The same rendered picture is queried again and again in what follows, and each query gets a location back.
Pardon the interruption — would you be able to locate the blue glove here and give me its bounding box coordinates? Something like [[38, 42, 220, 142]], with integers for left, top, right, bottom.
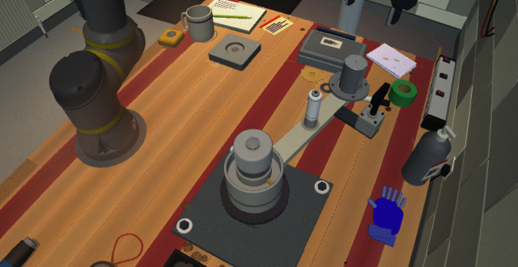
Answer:
[[367, 185, 408, 248]]

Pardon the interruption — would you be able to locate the grey weight tray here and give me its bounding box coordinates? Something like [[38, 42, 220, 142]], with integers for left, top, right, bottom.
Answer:
[[208, 32, 262, 72]]

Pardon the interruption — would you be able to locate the white power strip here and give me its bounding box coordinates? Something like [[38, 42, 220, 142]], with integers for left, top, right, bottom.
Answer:
[[420, 55, 457, 132]]

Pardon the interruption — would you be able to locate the dark flashlight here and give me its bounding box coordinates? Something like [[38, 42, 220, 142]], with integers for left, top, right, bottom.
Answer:
[[0, 236, 40, 267]]

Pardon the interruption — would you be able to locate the white notebook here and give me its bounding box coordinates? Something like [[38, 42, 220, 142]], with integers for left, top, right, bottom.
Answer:
[[206, 0, 268, 34]]

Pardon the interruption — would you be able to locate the grey pivot column on base plate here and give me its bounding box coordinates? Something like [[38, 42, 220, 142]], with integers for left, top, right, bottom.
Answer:
[[172, 145, 333, 267]]

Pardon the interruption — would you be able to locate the white paper pad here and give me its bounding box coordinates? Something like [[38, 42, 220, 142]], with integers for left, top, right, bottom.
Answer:
[[366, 43, 418, 79]]

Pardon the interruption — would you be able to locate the black tee knob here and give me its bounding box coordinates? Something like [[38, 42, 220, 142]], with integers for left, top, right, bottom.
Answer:
[[371, 83, 392, 117]]

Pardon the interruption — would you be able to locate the grey radiator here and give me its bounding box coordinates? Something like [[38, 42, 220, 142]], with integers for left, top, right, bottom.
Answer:
[[0, 0, 41, 53]]

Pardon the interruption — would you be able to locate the grey clamp block with bracket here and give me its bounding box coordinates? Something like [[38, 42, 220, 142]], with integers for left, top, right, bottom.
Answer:
[[334, 104, 386, 139]]

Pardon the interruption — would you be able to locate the small white cylinder knob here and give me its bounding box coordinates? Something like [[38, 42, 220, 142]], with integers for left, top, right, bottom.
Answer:
[[303, 89, 323, 129]]

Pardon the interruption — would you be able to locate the grey round column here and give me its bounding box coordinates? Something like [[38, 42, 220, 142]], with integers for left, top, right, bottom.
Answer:
[[338, 0, 370, 36]]

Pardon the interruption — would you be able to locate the black cable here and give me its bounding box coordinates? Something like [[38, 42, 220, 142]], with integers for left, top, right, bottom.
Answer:
[[486, 0, 513, 37]]

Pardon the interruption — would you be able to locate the red cable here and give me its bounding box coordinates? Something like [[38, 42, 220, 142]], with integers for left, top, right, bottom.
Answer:
[[480, 0, 507, 37]]

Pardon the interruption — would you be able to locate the green tape roll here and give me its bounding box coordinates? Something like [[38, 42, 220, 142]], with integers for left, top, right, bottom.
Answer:
[[388, 78, 418, 108]]

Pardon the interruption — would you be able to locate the grey cylinder test weight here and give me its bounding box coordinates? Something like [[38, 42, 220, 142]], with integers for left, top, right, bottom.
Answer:
[[338, 54, 369, 94]]

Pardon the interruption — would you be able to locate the grey spray bottle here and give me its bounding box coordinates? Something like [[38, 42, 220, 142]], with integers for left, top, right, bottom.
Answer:
[[401, 125, 457, 187]]

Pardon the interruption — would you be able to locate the red cord loop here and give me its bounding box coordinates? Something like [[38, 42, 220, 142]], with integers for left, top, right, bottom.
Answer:
[[111, 233, 145, 266]]

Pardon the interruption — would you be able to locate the grey mug with blue stripe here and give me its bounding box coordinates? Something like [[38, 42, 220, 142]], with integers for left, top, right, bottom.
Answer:
[[180, 4, 214, 43]]

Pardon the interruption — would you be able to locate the grey knurled knob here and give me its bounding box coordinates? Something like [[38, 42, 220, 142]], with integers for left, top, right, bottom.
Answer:
[[233, 129, 274, 179]]

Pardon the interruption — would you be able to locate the grey case with label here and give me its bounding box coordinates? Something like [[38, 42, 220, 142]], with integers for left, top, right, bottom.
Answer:
[[298, 28, 368, 74]]

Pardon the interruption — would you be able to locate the brass washer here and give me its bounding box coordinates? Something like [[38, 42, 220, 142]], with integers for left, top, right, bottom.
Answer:
[[301, 66, 323, 83]]

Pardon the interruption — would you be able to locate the black parts tray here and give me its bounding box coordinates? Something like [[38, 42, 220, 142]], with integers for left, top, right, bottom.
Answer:
[[163, 248, 211, 267]]

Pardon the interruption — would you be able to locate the yellow tape measure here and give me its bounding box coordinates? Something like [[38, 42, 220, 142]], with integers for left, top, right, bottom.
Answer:
[[157, 28, 185, 49]]

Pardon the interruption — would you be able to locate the yellow note paper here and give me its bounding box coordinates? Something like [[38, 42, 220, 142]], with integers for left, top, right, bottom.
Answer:
[[259, 15, 295, 36]]

